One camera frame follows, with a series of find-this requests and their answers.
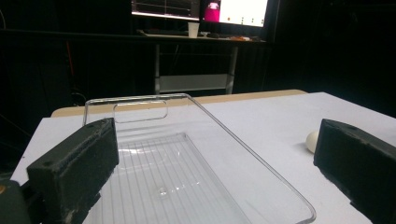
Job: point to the white paper cup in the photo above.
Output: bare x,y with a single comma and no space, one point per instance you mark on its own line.
193,30

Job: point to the dark screen monitor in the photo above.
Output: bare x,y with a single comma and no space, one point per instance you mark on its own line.
165,7

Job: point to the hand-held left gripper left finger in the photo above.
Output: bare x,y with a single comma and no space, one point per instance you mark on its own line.
71,168

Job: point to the black keyboard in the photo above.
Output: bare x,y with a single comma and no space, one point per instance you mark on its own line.
166,31

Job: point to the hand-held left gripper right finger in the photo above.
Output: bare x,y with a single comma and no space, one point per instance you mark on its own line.
358,161

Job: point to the clear plastic container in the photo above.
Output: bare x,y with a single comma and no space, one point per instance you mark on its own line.
174,161

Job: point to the beige wooden table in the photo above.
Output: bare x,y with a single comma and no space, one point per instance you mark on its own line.
249,95

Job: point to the orange small item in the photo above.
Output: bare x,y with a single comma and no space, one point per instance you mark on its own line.
240,38

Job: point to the white metal rack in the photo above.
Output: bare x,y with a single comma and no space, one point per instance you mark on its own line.
193,82

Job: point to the white egg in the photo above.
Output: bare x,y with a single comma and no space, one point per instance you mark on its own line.
312,142

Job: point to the bright white screen monitor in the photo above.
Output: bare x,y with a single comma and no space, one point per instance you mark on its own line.
243,11

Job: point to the black computer mouse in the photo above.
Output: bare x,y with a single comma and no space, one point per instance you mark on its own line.
213,35

